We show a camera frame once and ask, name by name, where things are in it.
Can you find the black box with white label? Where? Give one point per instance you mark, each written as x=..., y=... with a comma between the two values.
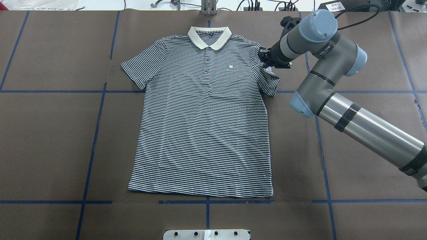
x=341, y=5

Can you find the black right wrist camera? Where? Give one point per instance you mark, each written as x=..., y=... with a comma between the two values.
x=288, y=23

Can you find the grey aluminium frame post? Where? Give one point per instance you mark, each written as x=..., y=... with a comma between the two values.
x=209, y=7

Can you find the navy white striped polo shirt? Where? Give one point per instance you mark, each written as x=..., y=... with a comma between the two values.
x=204, y=124

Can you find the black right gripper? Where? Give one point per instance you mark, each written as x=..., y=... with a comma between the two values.
x=276, y=55

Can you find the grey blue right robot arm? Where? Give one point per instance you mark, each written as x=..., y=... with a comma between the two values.
x=338, y=56

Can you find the clear plastic bag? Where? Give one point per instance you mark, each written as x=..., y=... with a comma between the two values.
x=40, y=5

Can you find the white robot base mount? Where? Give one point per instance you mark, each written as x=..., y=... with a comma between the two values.
x=207, y=234

